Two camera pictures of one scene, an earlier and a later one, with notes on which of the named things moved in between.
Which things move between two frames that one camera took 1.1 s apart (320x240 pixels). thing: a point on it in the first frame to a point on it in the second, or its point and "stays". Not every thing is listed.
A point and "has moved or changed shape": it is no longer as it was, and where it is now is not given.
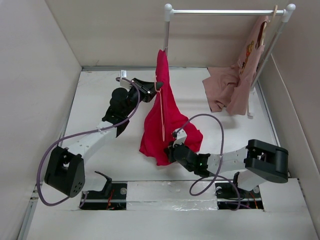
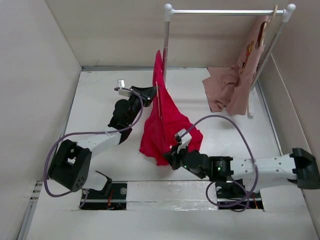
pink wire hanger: [163, 128] to [158, 101]
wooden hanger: [266, 23] stays
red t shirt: [163, 117] has moved or changed shape
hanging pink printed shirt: [247, 67] stays
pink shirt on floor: [219, 86] stays
